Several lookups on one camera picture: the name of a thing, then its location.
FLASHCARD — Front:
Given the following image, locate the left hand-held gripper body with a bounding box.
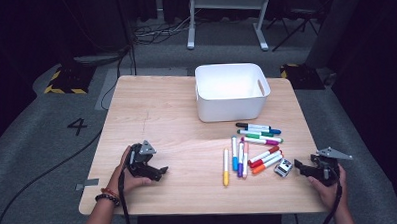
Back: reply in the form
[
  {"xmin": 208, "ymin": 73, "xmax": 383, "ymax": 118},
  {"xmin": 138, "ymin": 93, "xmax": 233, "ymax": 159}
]
[{"xmin": 124, "ymin": 138, "xmax": 159, "ymax": 180}]

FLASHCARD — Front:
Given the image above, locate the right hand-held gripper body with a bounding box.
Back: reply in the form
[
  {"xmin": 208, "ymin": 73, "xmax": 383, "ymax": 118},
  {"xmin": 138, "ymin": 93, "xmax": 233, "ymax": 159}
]
[{"xmin": 307, "ymin": 146, "xmax": 354, "ymax": 188}]

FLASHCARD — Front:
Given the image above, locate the white toy car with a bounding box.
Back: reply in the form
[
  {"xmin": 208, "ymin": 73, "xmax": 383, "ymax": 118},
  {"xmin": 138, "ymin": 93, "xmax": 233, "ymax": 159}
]
[{"xmin": 272, "ymin": 157, "xmax": 295, "ymax": 179}]

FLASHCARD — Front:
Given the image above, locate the dark red marker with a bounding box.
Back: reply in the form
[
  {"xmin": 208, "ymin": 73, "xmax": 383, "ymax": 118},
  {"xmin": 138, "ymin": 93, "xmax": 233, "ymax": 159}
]
[{"xmin": 246, "ymin": 145, "xmax": 281, "ymax": 165}]

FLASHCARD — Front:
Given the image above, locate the magenta marker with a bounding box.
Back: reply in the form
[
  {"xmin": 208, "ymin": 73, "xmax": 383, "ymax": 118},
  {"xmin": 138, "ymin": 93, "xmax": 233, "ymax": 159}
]
[{"xmin": 239, "ymin": 135, "xmax": 281, "ymax": 148}]

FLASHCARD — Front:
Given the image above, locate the dark blue marker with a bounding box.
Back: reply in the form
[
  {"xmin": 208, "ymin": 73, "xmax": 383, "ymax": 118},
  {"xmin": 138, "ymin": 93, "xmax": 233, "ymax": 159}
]
[{"xmin": 250, "ymin": 124, "xmax": 282, "ymax": 137}]

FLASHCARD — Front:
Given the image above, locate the orange marker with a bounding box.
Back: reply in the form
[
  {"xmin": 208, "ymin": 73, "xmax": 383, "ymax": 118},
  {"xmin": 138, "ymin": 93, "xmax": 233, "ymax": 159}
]
[{"xmin": 250, "ymin": 154, "xmax": 286, "ymax": 175}]

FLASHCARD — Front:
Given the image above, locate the dark green marker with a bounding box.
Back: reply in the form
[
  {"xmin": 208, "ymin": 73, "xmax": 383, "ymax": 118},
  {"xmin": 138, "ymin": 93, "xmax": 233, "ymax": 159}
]
[{"xmin": 236, "ymin": 127, "xmax": 275, "ymax": 140}]

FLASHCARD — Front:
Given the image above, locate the bright red marker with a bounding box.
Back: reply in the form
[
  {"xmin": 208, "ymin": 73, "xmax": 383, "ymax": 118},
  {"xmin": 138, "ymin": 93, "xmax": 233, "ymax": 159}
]
[{"xmin": 248, "ymin": 149, "xmax": 285, "ymax": 169}]

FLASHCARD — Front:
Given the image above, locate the light green marker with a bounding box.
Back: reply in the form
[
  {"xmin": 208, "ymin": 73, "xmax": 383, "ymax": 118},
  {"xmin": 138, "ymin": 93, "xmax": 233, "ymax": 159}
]
[{"xmin": 244, "ymin": 131, "xmax": 285, "ymax": 145}]

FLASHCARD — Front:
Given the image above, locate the pink marker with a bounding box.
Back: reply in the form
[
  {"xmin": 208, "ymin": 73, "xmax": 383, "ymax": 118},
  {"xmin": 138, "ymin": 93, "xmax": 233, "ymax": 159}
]
[{"xmin": 241, "ymin": 141, "xmax": 251, "ymax": 181}]

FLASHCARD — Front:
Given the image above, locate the purple marker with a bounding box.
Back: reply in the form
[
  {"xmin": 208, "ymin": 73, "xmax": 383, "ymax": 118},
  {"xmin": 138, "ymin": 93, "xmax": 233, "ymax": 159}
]
[{"xmin": 236, "ymin": 140, "xmax": 246, "ymax": 179}]

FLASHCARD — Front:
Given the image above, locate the yellow marker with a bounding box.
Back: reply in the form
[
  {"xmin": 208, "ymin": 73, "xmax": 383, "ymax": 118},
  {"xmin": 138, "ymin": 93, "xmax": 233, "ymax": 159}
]
[{"xmin": 221, "ymin": 147, "xmax": 231, "ymax": 187}]

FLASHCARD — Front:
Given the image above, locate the light blue marker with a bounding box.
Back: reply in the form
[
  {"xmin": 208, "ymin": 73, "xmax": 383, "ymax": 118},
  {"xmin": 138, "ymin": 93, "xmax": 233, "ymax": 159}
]
[{"xmin": 229, "ymin": 135, "xmax": 240, "ymax": 172}]

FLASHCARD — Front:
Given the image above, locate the black marker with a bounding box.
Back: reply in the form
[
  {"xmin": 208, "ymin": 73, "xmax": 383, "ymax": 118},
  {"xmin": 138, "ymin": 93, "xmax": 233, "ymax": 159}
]
[{"xmin": 235, "ymin": 120, "xmax": 272, "ymax": 132}]

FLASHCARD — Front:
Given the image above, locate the white plastic storage bin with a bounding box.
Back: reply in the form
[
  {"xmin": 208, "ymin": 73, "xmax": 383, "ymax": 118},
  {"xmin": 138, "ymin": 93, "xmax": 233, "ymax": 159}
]
[{"xmin": 194, "ymin": 61, "xmax": 273, "ymax": 124}]

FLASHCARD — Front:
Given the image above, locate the person's left hand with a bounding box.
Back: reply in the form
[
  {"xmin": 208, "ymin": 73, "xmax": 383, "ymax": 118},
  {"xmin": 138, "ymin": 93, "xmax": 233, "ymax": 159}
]
[{"xmin": 105, "ymin": 145, "xmax": 154, "ymax": 197}]

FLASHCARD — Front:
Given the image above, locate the person's right hand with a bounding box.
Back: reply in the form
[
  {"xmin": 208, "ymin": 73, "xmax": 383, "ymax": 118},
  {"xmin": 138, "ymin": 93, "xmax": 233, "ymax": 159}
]
[{"xmin": 306, "ymin": 163, "xmax": 350, "ymax": 213}]

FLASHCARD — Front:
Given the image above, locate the grey tape piece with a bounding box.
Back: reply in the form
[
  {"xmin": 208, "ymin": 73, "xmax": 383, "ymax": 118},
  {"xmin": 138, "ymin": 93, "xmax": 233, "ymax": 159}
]
[{"xmin": 75, "ymin": 178, "xmax": 100, "ymax": 191}]

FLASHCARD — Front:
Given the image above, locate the black yellow striped base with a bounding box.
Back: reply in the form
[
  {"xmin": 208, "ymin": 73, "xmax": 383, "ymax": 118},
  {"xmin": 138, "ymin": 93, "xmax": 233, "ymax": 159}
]
[
  {"xmin": 279, "ymin": 62, "xmax": 326, "ymax": 92},
  {"xmin": 43, "ymin": 63, "xmax": 98, "ymax": 96}
]

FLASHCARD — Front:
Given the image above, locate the black stand pole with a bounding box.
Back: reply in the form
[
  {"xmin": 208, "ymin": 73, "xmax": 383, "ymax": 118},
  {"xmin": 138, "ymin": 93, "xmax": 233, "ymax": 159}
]
[{"xmin": 115, "ymin": 0, "xmax": 138, "ymax": 78}]

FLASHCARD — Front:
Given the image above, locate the grey pillar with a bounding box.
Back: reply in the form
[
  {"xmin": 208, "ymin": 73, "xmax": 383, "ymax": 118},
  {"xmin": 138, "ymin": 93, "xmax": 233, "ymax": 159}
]
[{"xmin": 303, "ymin": 0, "xmax": 368, "ymax": 70}]

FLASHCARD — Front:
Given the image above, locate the right hand-held gripper black cable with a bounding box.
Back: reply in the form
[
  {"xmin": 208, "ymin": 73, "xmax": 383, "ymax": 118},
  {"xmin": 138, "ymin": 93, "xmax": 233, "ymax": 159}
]
[{"xmin": 318, "ymin": 180, "xmax": 344, "ymax": 224}]

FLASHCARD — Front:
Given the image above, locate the hand-held gripper black cable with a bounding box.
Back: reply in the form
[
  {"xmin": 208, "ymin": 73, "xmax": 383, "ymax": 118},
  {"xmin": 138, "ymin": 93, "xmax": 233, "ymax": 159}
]
[
  {"xmin": 116, "ymin": 168, "xmax": 133, "ymax": 224},
  {"xmin": 318, "ymin": 180, "xmax": 344, "ymax": 224}
]

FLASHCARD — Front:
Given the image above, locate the left hand-held gripper black cable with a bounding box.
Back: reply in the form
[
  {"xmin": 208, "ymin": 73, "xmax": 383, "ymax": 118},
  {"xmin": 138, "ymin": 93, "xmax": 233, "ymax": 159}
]
[{"xmin": 116, "ymin": 168, "xmax": 133, "ymax": 224}]

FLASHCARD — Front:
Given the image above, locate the red bead bracelet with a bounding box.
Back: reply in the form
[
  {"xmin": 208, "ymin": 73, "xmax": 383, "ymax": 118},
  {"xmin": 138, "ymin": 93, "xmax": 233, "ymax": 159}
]
[{"xmin": 100, "ymin": 187, "xmax": 120, "ymax": 199}]

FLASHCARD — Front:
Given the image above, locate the black bead bracelet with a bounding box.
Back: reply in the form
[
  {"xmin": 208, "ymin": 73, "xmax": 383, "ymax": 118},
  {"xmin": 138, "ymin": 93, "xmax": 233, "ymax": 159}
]
[{"xmin": 94, "ymin": 193, "xmax": 121, "ymax": 209}]

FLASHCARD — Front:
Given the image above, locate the thin black floor cable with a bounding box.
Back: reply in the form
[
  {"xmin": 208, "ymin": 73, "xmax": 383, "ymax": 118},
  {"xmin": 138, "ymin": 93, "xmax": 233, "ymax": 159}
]
[{"xmin": 98, "ymin": 43, "xmax": 134, "ymax": 111}]

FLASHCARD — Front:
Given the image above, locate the thick black floor cable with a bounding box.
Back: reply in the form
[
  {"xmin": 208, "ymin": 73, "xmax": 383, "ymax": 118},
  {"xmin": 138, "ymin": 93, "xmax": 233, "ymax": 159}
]
[{"xmin": 0, "ymin": 127, "xmax": 107, "ymax": 224}]

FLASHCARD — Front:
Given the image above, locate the bundle of floor cables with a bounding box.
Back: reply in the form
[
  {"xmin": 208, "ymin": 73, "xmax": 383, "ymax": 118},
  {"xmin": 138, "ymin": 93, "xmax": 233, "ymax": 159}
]
[{"xmin": 131, "ymin": 10, "xmax": 202, "ymax": 46}]

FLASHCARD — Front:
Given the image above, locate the white metal desk frame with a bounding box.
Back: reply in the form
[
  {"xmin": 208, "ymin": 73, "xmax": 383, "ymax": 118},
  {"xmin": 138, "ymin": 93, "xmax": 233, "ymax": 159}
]
[{"xmin": 185, "ymin": 0, "xmax": 274, "ymax": 54}]

